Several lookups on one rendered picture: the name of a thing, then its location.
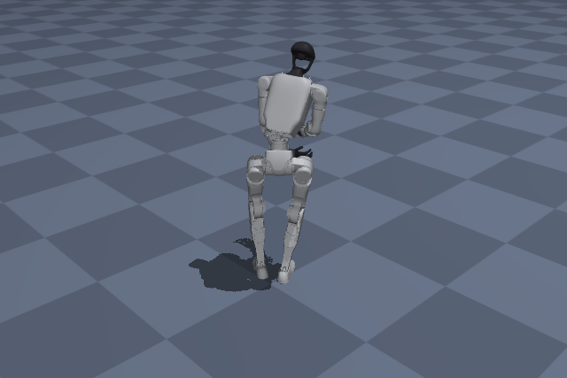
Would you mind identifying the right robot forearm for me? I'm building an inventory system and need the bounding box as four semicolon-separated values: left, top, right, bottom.
300;126;322;138

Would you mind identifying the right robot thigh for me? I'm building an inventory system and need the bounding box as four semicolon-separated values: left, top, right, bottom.
286;156;313;223

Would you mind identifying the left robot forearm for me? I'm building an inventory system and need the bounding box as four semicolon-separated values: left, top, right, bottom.
260;125;276;144

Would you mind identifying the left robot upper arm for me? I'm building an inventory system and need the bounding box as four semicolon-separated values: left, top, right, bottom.
257;76;274;127

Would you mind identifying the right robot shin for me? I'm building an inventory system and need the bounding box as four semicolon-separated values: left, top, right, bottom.
281;207;305;272

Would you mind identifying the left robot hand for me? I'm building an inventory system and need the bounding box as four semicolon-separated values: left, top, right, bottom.
289;146;313;158

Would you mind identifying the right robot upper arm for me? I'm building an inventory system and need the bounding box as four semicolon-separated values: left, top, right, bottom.
306;83;329;135

